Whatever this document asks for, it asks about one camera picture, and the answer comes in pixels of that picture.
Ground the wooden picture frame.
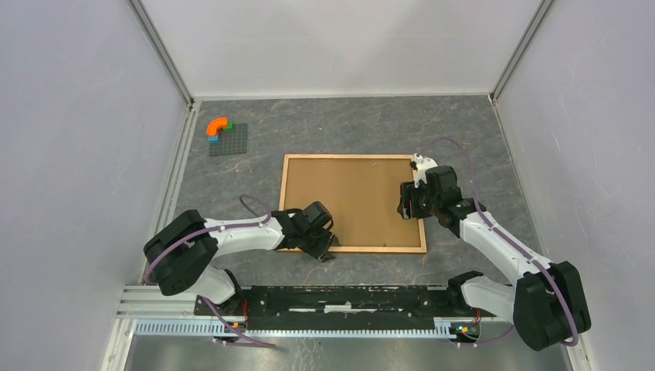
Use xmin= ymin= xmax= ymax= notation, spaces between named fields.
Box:
xmin=278 ymin=154 xmax=428 ymax=254

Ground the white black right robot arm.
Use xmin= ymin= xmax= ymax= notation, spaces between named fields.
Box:
xmin=398 ymin=156 xmax=592 ymax=351

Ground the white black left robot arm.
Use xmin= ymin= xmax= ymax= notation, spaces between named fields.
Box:
xmin=143 ymin=201 xmax=338 ymax=315

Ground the grey lego baseplate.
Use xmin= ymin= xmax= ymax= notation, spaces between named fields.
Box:
xmin=208 ymin=123 xmax=249 ymax=156

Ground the orange curved toy block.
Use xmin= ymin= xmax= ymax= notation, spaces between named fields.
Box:
xmin=206 ymin=117 xmax=229 ymax=137

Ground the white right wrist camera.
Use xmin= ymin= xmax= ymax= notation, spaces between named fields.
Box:
xmin=410 ymin=153 xmax=438 ymax=188

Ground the white slotted cable duct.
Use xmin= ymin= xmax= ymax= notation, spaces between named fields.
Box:
xmin=134 ymin=319 xmax=480 ymax=340

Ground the right aluminium corner post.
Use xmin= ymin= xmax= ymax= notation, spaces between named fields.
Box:
xmin=489 ymin=0 xmax=556 ymax=105

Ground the aluminium corner post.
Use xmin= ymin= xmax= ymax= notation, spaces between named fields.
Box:
xmin=489 ymin=0 xmax=556 ymax=105
xmin=127 ymin=0 xmax=195 ymax=107

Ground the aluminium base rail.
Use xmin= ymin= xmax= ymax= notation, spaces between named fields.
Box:
xmin=116 ymin=284 xmax=582 ymax=328

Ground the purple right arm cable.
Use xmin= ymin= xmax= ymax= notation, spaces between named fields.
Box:
xmin=416 ymin=136 xmax=580 ymax=348

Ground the left aluminium corner post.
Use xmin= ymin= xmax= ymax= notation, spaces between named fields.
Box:
xmin=127 ymin=0 xmax=195 ymax=107

